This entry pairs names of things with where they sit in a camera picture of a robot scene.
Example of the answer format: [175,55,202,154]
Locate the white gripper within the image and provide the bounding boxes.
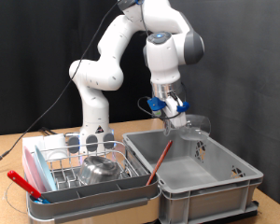
[163,96,188,129]

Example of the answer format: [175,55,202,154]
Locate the clear wine glass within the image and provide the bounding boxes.
[162,113,212,142]

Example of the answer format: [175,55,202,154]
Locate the stainless steel bowl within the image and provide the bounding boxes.
[77,155,123,186]

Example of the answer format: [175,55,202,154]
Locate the light blue plate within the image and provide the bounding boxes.
[34,145,58,192]

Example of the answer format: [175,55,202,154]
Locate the dark grey backdrop curtain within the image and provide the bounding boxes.
[157,0,280,211]

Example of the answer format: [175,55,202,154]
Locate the grey plastic crate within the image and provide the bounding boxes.
[122,125,264,224]

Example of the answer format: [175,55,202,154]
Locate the white box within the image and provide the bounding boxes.
[21,133,69,162]

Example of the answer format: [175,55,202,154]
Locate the pink plate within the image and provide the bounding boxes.
[22,146,46,194]

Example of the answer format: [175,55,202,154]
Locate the black backdrop curtain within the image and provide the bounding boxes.
[0,0,155,136]

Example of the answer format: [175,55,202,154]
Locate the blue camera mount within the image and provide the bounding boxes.
[147,96,190,114]

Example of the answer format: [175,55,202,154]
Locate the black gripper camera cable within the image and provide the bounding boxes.
[136,90,190,121]

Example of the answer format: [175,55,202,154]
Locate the grey wire dish rack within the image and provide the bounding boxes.
[25,140,162,224]

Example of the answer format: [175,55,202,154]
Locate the long black hanging cable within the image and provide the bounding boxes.
[0,0,150,167]

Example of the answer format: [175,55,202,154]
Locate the black cables on table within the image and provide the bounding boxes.
[38,126,59,136]

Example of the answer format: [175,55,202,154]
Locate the blue handled utensil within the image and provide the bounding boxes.
[32,196,50,205]

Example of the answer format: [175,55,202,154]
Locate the red handled utensil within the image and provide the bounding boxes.
[7,170,43,200]

